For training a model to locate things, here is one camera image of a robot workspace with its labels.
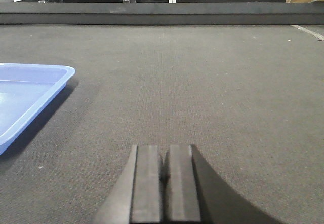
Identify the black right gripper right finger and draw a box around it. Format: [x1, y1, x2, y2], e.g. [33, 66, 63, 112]
[164, 145, 278, 223]

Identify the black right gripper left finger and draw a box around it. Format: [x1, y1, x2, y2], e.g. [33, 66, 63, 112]
[93, 145, 163, 223]

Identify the light blue plastic tray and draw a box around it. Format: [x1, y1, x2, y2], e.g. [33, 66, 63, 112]
[1, 63, 75, 154]

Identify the black table edge rail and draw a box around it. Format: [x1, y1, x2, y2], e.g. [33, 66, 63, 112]
[1, 0, 323, 26]

